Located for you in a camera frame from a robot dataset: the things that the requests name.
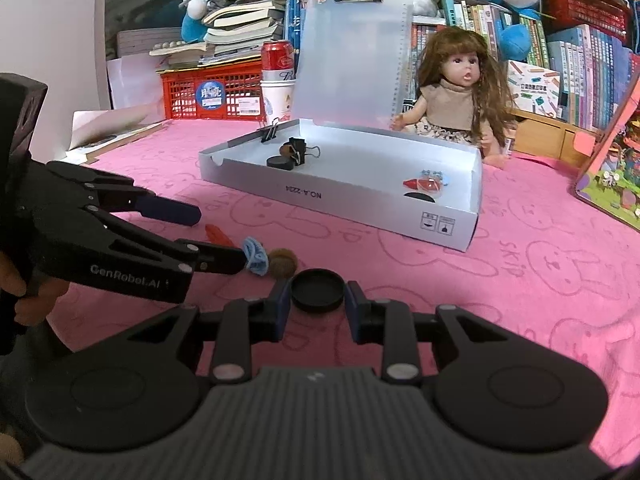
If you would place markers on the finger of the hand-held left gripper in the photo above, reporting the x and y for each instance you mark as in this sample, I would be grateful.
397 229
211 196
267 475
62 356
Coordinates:
170 210
220 259

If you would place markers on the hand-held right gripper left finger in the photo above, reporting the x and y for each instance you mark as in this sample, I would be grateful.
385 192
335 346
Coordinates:
282 310

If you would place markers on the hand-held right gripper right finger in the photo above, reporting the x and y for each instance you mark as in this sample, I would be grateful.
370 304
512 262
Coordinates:
354 310

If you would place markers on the blue shell toy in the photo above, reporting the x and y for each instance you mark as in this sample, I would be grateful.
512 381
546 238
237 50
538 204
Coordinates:
255 255

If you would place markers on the white cardboard box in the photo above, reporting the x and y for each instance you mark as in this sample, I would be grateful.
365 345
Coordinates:
350 195

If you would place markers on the small wooden cork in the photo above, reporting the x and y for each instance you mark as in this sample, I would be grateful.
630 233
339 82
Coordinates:
286 152

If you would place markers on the red toy bottle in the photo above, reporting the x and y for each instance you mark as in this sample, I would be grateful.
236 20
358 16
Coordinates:
417 184

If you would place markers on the clear bag of colourful beads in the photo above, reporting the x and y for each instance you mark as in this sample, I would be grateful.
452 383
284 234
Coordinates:
436 178

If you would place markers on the person's left hand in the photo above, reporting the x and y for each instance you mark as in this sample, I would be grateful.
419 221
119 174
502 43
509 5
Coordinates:
40 300

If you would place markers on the small orange carrot toy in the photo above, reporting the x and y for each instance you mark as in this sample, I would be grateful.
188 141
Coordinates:
217 234

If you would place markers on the brown fuzzy ball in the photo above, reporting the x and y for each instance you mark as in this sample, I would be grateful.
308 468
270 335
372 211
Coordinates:
282 265

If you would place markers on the open paper book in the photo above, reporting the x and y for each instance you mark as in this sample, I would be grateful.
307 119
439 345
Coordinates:
110 125

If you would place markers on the red basket with blue sticker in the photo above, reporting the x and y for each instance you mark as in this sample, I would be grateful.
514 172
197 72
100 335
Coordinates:
180 90

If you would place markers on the black binder clip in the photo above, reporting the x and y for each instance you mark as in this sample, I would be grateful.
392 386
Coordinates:
270 133
298 144

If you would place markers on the pink printed blanket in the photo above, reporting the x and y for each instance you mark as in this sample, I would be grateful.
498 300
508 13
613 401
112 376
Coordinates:
500 285

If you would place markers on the white paper cup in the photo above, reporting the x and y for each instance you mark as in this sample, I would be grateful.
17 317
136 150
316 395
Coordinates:
275 102

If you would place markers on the red drink can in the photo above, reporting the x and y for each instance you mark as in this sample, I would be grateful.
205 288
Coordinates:
277 60

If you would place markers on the blue and white plush toy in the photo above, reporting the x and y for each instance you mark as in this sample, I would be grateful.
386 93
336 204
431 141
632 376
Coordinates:
192 25

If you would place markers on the stack of books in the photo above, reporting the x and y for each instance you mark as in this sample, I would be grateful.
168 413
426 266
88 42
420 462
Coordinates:
240 20

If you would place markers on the row of blue folders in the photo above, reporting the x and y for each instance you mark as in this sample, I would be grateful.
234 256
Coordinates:
295 25

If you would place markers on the brown-haired doll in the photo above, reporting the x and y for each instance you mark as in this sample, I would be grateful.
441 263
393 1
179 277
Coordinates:
455 105

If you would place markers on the translucent clipboard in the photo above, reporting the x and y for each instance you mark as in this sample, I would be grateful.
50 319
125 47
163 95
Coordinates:
350 60

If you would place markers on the wooden drawer box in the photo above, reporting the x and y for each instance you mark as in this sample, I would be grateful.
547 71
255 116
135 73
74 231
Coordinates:
540 137

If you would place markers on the white printed box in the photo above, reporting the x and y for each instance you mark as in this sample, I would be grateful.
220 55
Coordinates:
530 87

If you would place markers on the pink triangular toy house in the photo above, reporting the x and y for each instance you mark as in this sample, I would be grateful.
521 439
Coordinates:
615 170

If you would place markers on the row of shelved books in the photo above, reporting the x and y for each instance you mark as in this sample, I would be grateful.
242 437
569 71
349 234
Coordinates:
590 75

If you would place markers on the red plastic basket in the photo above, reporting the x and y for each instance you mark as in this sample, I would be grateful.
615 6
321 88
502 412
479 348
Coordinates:
585 10

